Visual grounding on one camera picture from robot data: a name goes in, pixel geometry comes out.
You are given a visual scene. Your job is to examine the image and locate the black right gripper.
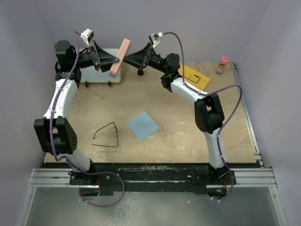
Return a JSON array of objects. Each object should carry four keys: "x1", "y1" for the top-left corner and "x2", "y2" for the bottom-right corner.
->
[{"x1": 123, "y1": 43, "x2": 168, "y2": 74}]

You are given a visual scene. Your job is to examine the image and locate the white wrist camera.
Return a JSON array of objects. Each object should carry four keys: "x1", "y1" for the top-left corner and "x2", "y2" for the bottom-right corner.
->
[
  {"x1": 80, "y1": 29, "x2": 94, "y2": 47},
  {"x1": 149, "y1": 32, "x2": 163, "y2": 48}
]

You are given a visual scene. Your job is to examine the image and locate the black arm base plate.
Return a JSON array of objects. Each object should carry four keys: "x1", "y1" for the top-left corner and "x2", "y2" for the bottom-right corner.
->
[{"x1": 41, "y1": 162, "x2": 236, "y2": 195}]

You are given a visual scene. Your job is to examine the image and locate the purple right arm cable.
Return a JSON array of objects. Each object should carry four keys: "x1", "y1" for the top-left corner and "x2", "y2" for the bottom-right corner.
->
[{"x1": 162, "y1": 32, "x2": 243, "y2": 203}]

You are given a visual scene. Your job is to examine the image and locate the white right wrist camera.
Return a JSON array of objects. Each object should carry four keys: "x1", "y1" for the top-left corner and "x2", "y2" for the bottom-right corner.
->
[{"x1": 149, "y1": 32, "x2": 163, "y2": 48}]

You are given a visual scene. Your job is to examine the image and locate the yellow book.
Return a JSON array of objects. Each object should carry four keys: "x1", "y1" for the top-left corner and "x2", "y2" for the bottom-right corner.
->
[{"x1": 178, "y1": 65, "x2": 211, "y2": 91}]

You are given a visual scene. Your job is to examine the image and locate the blue cleaning cloth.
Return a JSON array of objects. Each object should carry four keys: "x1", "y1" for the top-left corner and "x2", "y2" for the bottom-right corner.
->
[{"x1": 127, "y1": 112, "x2": 159, "y2": 141}]

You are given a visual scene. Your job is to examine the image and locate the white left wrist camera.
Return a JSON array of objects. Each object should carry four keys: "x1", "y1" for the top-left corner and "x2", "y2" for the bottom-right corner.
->
[{"x1": 80, "y1": 29, "x2": 94, "y2": 47}]

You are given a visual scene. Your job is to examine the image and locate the thin framed sunglasses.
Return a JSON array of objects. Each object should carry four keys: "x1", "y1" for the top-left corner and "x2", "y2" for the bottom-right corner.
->
[{"x1": 91, "y1": 122, "x2": 119, "y2": 148}]

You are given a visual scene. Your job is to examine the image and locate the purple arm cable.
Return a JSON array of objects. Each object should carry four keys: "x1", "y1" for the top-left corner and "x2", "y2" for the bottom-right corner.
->
[
  {"x1": 49, "y1": 25, "x2": 125, "y2": 208},
  {"x1": 162, "y1": 32, "x2": 243, "y2": 203}
]

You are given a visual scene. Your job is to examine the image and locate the pink capped small bottle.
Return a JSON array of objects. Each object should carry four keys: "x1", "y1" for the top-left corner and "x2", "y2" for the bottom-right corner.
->
[{"x1": 216, "y1": 56, "x2": 229, "y2": 74}]

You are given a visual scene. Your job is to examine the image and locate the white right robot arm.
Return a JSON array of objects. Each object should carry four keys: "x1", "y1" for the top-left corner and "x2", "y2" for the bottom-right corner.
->
[{"x1": 123, "y1": 43, "x2": 229, "y2": 184}]

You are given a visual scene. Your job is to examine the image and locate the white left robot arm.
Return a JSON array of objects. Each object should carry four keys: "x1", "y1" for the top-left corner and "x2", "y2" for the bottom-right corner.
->
[{"x1": 33, "y1": 40, "x2": 119, "y2": 185}]

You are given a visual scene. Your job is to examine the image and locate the small whiteboard on stand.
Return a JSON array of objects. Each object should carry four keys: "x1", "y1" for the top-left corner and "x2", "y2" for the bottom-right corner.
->
[{"x1": 78, "y1": 47, "x2": 120, "y2": 87}]

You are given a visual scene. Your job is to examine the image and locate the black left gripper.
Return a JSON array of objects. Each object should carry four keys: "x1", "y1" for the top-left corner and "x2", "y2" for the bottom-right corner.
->
[{"x1": 72, "y1": 40, "x2": 119, "y2": 73}]

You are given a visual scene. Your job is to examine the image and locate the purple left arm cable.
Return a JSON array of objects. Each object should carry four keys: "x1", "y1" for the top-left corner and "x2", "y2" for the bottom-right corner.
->
[{"x1": 49, "y1": 25, "x2": 125, "y2": 208}]

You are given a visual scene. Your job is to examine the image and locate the pink glasses case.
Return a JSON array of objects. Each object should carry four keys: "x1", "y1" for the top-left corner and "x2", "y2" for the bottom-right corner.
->
[{"x1": 109, "y1": 39, "x2": 131, "y2": 78}]

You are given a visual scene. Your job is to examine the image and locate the aluminium rail frame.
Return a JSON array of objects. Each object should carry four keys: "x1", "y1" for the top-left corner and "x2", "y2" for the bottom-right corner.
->
[{"x1": 27, "y1": 168, "x2": 80, "y2": 188}]

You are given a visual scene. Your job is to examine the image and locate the red and black stamp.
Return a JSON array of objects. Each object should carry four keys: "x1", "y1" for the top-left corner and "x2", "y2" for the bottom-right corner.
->
[{"x1": 137, "y1": 68, "x2": 144, "y2": 76}]

